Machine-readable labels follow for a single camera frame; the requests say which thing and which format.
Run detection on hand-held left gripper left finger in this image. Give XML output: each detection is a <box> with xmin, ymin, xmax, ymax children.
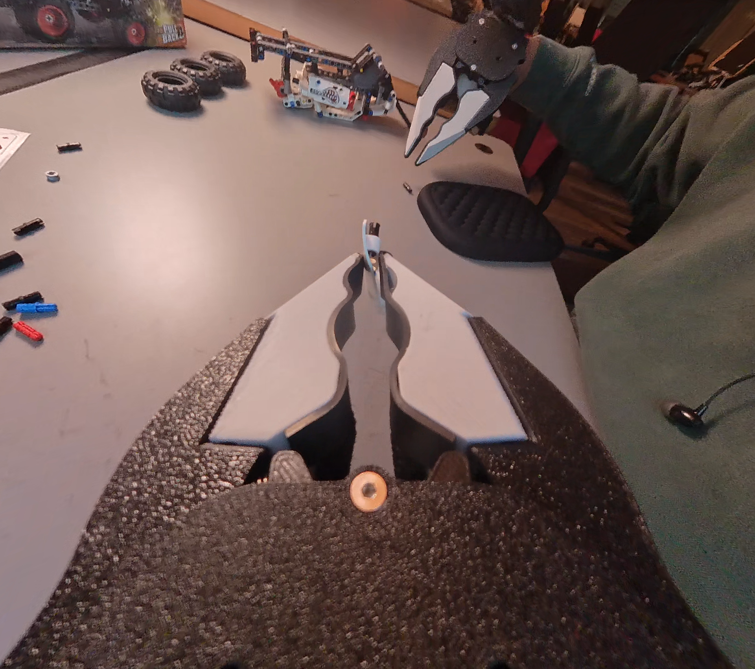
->
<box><xmin>210</xmin><ymin>253</ymin><xmax>366</xmax><ymax>444</ymax></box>

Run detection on pile of small toy parts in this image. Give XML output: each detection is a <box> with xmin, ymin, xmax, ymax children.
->
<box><xmin>0</xmin><ymin>291</ymin><xmax>60</xmax><ymax>342</ymax></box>

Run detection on wooden table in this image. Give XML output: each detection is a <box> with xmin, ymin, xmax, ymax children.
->
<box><xmin>180</xmin><ymin>0</ymin><xmax>425</xmax><ymax>88</ymax></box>

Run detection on black toy tyre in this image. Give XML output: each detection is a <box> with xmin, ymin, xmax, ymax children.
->
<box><xmin>201</xmin><ymin>51</ymin><xmax>247</xmax><ymax>87</ymax></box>
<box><xmin>140</xmin><ymin>69</ymin><xmax>203</xmax><ymax>114</ymax></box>
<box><xmin>170</xmin><ymin>57</ymin><xmax>224</xmax><ymax>96</ymax></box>

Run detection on person's torso green sweatshirt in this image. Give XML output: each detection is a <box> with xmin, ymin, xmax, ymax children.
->
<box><xmin>573</xmin><ymin>150</ymin><xmax>755</xmax><ymax>669</ymax></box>

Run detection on toy truck chassis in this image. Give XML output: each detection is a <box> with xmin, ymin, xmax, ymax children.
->
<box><xmin>249</xmin><ymin>28</ymin><xmax>414</xmax><ymax>130</ymax></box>

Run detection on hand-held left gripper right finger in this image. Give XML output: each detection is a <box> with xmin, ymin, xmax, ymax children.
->
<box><xmin>377</xmin><ymin>255</ymin><xmax>529</xmax><ymax>442</ymax></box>

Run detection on grey desk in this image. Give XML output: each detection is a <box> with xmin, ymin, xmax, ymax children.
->
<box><xmin>0</xmin><ymin>17</ymin><xmax>591</xmax><ymax>652</ymax></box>

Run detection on black wired earphone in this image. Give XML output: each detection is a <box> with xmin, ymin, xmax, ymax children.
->
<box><xmin>661</xmin><ymin>373</ymin><xmax>755</xmax><ymax>429</ymax></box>

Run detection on white toy panel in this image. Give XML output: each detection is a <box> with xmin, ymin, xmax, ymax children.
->
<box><xmin>361</xmin><ymin>219</ymin><xmax>390</xmax><ymax>307</ymax></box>

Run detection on white sticker sheet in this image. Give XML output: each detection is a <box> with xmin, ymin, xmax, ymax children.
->
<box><xmin>0</xmin><ymin>128</ymin><xmax>31</xmax><ymax>170</ymax></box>

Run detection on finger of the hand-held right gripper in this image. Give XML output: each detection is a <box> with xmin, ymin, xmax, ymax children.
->
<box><xmin>403</xmin><ymin>61</ymin><xmax>459</xmax><ymax>158</ymax></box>
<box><xmin>416</xmin><ymin>85</ymin><xmax>494</xmax><ymax>167</ymax></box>

